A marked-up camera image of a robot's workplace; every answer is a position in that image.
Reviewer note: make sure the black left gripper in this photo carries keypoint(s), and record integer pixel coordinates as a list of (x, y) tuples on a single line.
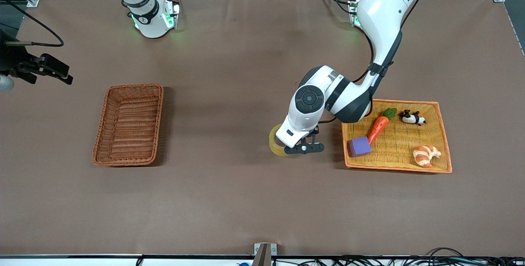
[(315, 130)]

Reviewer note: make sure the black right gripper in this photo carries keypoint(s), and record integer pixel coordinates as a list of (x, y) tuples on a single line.
[(12, 58)]

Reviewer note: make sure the yellowish clear tape roll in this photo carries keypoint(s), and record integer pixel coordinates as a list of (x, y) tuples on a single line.
[(272, 143)]

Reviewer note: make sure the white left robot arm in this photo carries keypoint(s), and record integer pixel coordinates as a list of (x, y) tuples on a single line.
[(385, 12)]

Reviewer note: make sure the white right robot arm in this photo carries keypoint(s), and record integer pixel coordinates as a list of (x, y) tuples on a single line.
[(151, 24)]

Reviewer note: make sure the orange wicker basket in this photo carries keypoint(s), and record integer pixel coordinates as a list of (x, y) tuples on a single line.
[(389, 164)]

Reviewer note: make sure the brown wicker basket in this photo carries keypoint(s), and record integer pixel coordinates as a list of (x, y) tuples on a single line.
[(131, 135)]

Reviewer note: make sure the purple foam cube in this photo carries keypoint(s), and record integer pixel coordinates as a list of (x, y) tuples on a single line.
[(359, 147)]

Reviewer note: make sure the orange toy carrot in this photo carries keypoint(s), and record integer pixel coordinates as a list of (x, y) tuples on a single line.
[(379, 126)]

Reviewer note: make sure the brown table cover sheet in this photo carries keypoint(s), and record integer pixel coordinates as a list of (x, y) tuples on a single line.
[(262, 200)]

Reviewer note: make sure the black and white panda toy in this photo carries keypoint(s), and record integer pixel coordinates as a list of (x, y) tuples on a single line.
[(410, 117)]

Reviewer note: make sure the toy croissant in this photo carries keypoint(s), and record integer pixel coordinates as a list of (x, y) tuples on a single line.
[(424, 155)]

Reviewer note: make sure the silver metal bracket plate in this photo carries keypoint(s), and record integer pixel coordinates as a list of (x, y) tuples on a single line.
[(257, 248)]

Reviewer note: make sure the brown camera mount post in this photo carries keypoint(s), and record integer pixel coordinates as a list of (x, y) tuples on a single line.
[(262, 258)]

